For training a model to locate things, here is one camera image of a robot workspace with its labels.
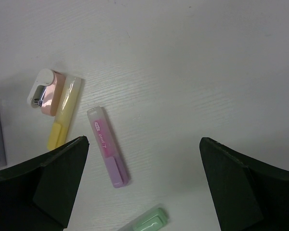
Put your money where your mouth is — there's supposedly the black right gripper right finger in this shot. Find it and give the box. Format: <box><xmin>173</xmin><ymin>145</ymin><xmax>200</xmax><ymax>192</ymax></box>
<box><xmin>199</xmin><ymin>137</ymin><xmax>289</xmax><ymax>231</ymax></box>

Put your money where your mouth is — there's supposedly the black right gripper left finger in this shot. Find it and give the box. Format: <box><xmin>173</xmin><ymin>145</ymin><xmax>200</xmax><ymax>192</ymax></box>
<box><xmin>0</xmin><ymin>136</ymin><xmax>89</xmax><ymax>231</ymax></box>

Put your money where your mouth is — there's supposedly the pink purple highlighter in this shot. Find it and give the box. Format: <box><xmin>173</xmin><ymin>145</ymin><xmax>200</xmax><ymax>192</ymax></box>
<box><xmin>87</xmin><ymin>106</ymin><xmax>129</xmax><ymax>188</ymax></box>

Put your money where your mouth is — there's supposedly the green highlighter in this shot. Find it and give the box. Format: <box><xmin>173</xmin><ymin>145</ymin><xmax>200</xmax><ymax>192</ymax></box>
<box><xmin>118</xmin><ymin>204</ymin><xmax>169</xmax><ymax>231</ymax></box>

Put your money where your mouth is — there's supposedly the pink mini stapler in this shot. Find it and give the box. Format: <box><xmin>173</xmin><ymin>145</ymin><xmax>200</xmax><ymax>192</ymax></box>
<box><xmin>27</xmin><ymin>68</ymin><xmax>66</xmax><ymax>116</ymax></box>

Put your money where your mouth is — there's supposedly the yellow highlighter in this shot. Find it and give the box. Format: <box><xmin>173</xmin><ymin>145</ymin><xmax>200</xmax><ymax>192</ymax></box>
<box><xmin>47</xmin><ymin>77</ymin><xmax>82</xmax><ymax>151</ymax></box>

